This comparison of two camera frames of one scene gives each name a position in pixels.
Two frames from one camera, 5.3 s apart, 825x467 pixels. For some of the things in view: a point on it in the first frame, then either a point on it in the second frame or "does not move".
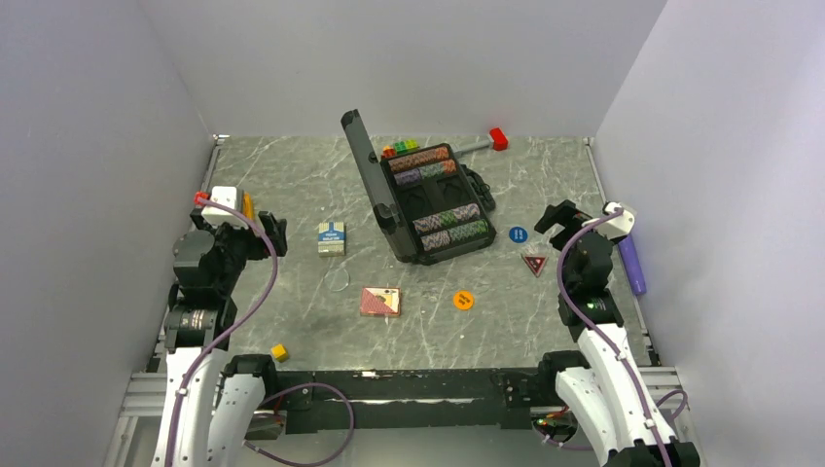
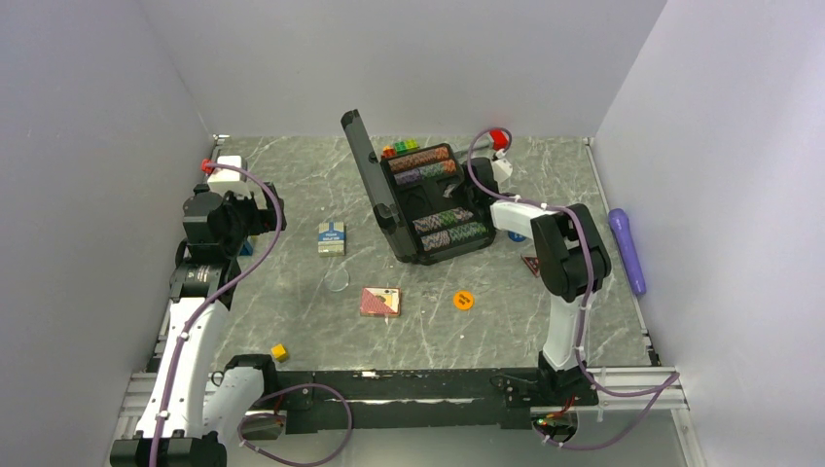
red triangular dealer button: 535,262 does not move
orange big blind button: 463,300 does not move
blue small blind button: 518,233 does not move
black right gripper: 565,214 -> 457,191
